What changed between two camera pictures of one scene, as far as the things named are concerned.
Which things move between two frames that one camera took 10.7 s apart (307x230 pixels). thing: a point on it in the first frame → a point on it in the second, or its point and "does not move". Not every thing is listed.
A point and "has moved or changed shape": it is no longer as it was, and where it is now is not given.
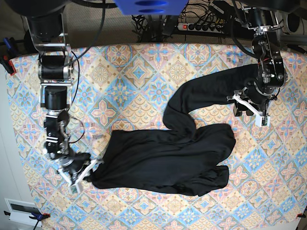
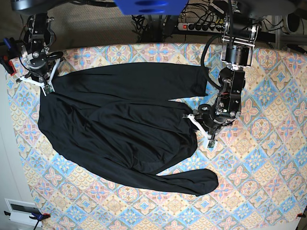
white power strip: [208, 28] does not move
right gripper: [259, 91] → [222, 111]
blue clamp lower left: [35, 216] does not move
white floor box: [20, 211] does not move
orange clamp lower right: [301, 215] does not move
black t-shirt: [183, 158] has moved or changed shape
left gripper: [72, 163] → [37, 58]
